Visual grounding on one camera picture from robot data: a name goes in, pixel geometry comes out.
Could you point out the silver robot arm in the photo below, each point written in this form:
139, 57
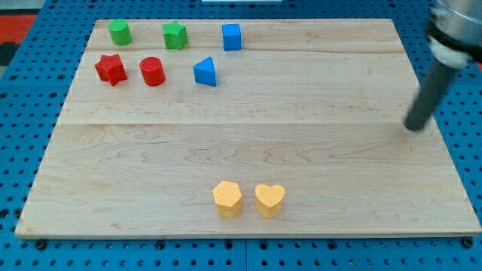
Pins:
454, 33

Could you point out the yellow hexagon block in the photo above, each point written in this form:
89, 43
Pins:
228, 198

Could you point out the green star block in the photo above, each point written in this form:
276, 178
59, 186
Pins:
175, 35

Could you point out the red star block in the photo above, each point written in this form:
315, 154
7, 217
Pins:
111, 69

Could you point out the wooden board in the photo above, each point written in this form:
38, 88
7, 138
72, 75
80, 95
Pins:
316, 106

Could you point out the yellow heart block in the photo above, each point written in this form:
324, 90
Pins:
269, 199

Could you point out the blue triangle block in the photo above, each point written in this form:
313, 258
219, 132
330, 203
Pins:
205, 73

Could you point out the blue cube block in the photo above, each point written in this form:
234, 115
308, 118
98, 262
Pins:
232, 37

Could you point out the red cylinder block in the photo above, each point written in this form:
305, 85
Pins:
152, 71

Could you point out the green cylinder block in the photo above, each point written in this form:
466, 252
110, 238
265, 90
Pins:
120, 32

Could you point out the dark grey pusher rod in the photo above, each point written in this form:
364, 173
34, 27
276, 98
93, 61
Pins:
436, 82

